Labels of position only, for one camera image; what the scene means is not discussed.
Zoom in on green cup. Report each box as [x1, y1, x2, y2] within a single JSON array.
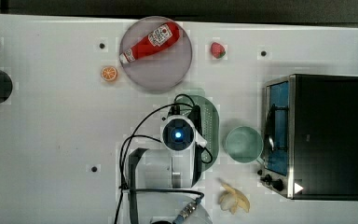
[[224, 126, 263, 163]]

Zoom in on red ketchup bottle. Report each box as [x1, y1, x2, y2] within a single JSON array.
[[119, 21, 181, 64]]

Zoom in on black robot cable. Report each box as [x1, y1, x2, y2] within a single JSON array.
[[114, 93, 214, 224]]

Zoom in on green oval strainer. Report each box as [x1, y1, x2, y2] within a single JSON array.
[[174, 90, 220, 171]]

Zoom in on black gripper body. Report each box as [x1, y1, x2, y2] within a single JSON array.
[[167, 105, 201, 139]]

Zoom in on black toaster oven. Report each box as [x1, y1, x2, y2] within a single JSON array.
[[258, 74, 358, 201]]

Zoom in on orange slice toy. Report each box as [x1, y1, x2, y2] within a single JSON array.
[[101, 66, 118, 82]]

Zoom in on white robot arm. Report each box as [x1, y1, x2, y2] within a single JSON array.
[[122, 103, 208, 224]]

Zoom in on red strawberry toy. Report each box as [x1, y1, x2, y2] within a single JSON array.
[[210, 42, 226, 59]]

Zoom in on peeled banana toy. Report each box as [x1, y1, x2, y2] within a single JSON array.
[[218, 179, 251, 215]]

